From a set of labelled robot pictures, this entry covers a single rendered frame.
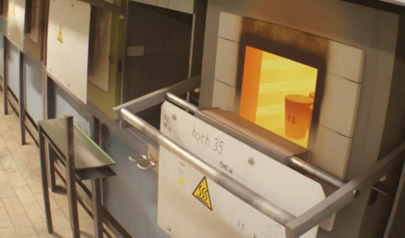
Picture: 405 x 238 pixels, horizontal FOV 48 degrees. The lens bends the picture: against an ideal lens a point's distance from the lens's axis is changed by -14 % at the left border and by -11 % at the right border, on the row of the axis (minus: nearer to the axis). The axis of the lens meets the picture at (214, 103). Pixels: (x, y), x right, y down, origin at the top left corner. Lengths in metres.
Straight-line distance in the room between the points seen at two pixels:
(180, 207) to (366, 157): 0.58
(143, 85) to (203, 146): 0.76
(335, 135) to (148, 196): 1.10
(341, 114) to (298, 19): 0.24
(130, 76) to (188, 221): 0.73
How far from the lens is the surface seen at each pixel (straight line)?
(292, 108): 1.29
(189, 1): 1.45
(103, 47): 2.05
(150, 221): 2.04
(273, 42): 1.18
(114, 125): 2.03
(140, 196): 2.07
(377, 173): 0.98
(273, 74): 1.34
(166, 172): 1.41
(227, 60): 1.32
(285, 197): 1.03
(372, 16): 0.99
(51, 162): 3.25
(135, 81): 1.92
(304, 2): 1.12
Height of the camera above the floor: 1.52
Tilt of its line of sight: 16 degrees down
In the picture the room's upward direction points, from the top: 5 degrees clockwise
